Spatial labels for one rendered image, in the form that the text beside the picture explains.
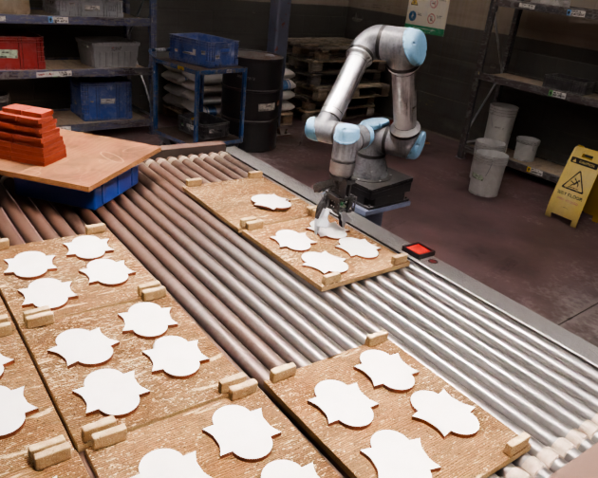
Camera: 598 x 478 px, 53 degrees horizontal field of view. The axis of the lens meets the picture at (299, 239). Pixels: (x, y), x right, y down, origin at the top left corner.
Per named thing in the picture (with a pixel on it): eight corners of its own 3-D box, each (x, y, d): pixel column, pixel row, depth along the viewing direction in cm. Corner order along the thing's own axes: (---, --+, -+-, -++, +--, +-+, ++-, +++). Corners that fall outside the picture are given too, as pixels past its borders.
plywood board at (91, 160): (45, 130, 238) (44, 125, 237) (161, 151, 229) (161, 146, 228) (-51, 164, 193) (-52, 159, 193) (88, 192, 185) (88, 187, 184)
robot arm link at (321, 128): (355, 13, 209) (298, 126, 193) (385, 17, 204) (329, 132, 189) (362, 38, 218) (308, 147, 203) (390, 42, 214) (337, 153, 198)
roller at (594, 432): (185, 164, 263) (185, 153, 261) (608, 450, 125) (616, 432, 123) (175, 165, 260) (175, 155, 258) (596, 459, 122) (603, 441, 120)
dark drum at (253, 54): (253, 133, 649) (260, 48, 612) (288, 149, 609) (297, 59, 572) (207, 138, 613) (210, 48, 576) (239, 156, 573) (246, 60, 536)
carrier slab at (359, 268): (326, 216, 213) (326, 212, 212) (409, 266, 184) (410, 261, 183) (241, 234, 192) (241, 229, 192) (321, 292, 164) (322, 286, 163)
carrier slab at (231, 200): (262, 179, 242) (262, 175, 241) (324, 216, 213) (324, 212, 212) (182, 190, 222) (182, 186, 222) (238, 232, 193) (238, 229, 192)
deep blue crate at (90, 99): (118, 109, 628) (118, 73, 613) (133, 119, 599) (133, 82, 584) (69, 111, 600) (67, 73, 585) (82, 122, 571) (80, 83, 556)
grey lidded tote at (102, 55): (121, 61, 608) (121, 36, 598) (141, 67, 587) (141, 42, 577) (75, 62, 574) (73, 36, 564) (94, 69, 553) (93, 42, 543)
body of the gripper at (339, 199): (336, 217, 187) (342, 180, 182) (319, 207, 193) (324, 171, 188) (354, 213, 191) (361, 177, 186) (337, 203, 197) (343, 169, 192)
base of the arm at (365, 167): (372, 165, 258) (375, 143, 253) (395, 177, 246) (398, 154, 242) (344, 170, 251) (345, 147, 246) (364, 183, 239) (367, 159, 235)
